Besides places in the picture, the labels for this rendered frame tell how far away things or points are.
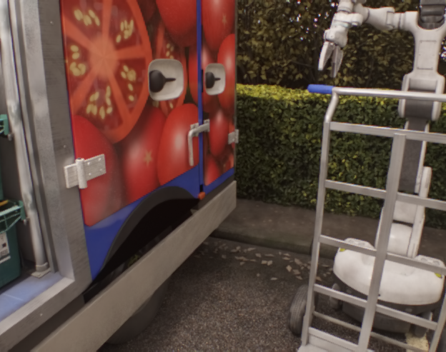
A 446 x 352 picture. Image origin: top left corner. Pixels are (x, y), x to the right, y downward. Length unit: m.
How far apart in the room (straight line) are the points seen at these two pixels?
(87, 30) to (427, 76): 1.68
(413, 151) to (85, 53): 1.69
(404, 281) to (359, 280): 0.21
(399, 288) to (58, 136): 1.58
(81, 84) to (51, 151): 0.22
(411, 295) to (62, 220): 1.53
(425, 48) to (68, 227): 1.89
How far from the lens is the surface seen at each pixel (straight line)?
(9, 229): 1.23
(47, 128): 1.07
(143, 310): 1.92
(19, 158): 1.18
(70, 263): 1.21
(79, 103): 1.13
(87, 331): 1.38
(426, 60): 2.13
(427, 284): 1.91
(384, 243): 1.47
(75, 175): 1.13
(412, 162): 2.12
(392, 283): 1.85
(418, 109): 2.05
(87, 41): 1.17
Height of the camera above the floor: 1.30
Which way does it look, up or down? 18 degrees down
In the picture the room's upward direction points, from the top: straight up
